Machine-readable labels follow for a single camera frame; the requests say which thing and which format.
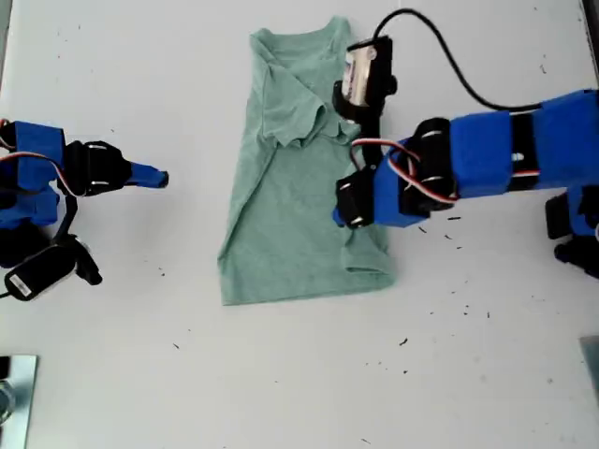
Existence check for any green t-shirt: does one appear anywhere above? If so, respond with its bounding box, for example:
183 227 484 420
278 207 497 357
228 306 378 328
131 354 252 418
217 16 398 308

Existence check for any arm servo wire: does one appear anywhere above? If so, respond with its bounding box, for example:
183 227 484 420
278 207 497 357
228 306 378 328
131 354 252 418
349 137 460 206
0 152 79 197

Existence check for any black camera stalk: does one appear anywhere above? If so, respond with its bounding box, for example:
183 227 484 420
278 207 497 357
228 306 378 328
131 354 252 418
54 194 80 244
358 111 386 177

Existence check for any silver and black camera box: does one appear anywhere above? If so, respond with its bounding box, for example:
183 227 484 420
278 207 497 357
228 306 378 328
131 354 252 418
331 36 399 125

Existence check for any steel post with black clamp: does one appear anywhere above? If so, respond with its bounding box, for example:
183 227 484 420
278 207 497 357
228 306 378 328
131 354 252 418
0 355 39 449

